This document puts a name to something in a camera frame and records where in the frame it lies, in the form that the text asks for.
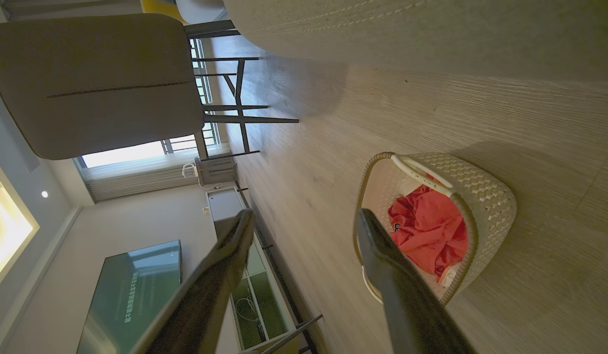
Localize white box cabinet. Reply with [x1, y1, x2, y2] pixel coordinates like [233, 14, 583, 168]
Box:
[206, 187, 245, 237]

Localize cream woven plastic laundry basket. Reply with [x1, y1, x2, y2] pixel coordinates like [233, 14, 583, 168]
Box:
[352, 151, 517, 306]

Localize black metal leg table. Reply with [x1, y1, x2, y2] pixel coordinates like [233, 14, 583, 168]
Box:
[192, 57, 261, 160]

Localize grey pleated curtain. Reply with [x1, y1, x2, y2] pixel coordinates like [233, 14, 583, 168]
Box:
[80, 143, 231, 202]

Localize flat screen television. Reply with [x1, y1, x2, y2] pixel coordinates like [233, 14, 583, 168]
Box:
[77, 240, 182, 354]

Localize small wooden slat crate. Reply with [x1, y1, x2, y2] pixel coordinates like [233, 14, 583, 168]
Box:
[195, 155, 238, 186]

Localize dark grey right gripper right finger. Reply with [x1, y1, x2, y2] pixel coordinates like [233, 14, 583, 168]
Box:
[355, 208, 478, 354]

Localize grey upholstered chair black legs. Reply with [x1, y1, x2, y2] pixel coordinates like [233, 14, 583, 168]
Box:
[0, 13, 300, 160]

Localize beige grey fabric sofa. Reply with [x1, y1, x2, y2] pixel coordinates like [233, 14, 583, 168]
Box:
[175, 0, 608, 82]

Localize red jersey garment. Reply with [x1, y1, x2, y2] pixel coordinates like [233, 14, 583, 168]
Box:
[388, 184, 469, 283]

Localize yellow sofa cushion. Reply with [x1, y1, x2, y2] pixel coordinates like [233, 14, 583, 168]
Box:
[141, 0, 186, 24]

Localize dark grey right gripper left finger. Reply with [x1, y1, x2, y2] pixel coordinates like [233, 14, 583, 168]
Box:
[131, 209, 256, 354]

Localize glass door TV cabinet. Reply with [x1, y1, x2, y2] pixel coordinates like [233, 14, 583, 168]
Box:
[229, 236, 324, 354]

